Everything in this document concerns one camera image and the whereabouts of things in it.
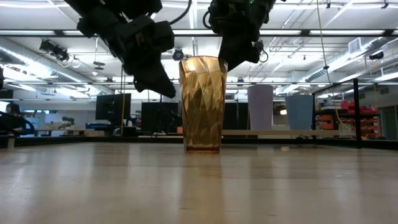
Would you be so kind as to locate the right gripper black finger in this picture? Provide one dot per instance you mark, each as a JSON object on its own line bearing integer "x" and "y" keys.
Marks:
{"x": 230, "y": 51}
{"x": 250, "y": 49}

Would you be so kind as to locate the lavender plastic cup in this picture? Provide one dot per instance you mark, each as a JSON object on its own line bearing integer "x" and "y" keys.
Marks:
{"x": 260, "y": 109}

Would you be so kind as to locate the amber faceted tumbler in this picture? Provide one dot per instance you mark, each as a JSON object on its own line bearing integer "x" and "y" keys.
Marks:
{"x": 202, "y": 105}

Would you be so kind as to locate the light blue plastic cup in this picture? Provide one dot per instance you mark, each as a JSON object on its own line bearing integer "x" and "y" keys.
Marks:
{"x": 299, "y": 112}

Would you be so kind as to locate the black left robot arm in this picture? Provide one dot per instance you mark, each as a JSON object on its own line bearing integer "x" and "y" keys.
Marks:
{"x": 93, "y": 6}

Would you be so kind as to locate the black monitor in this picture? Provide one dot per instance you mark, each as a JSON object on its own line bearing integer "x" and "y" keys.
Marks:
{"x": 112, "y": 107}
{"x": 158, "y": 116}

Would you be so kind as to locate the black round ceiling fixture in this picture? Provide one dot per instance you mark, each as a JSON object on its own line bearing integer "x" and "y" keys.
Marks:
{"x": 99, "y": 63}

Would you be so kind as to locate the wooden bench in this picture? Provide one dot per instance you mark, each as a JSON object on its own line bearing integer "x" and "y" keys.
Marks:
{"x": 77, "y": 131}

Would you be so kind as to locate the green potted plant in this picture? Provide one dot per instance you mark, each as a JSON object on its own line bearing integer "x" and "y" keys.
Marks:
{"x": 68, "y": 121}

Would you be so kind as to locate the white ceiling air vent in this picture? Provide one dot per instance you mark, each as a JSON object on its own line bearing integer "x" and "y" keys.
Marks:
{"x": 354, "y": 45}

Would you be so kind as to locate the black ceiling spotlight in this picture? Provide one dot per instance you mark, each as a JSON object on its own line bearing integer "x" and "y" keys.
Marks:
{"x": 377, "y": 56}

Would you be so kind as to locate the person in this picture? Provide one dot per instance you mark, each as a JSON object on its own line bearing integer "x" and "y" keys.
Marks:
{"x": 13, "y": 109}

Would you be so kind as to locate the rack with red bins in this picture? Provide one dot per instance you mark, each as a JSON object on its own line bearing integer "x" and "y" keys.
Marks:
{"x": 367, "y": 110}

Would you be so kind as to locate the grey door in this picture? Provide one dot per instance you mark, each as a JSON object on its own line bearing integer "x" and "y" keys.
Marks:
{"x": 388, "y": 123}

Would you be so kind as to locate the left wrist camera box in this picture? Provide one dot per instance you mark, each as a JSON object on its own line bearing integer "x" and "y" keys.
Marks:
{"x": 163, "y": 35}

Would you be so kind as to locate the round black camera lens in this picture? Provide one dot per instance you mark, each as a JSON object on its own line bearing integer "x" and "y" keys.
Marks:
{"x": 178, "y": 54}

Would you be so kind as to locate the black horizontal frame bar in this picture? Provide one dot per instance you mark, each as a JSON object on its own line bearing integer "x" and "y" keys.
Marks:
{"x": 305, "y": 32}

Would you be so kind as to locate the black frame-mounted camera cluster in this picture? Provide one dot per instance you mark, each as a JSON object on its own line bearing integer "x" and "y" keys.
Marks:
{"x": 54, "y": 49}

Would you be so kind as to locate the black table edge rail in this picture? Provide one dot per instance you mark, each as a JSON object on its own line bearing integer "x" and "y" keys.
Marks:
{"x": 62, "y": 140}

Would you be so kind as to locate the black frame wooden shelf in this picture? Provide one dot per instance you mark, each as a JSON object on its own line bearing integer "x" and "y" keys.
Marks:
{"x": 356, "y": 109}

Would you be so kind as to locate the grey table-edge bracket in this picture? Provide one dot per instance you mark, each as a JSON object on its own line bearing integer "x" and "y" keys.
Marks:
{"x": 11, "y": 141}

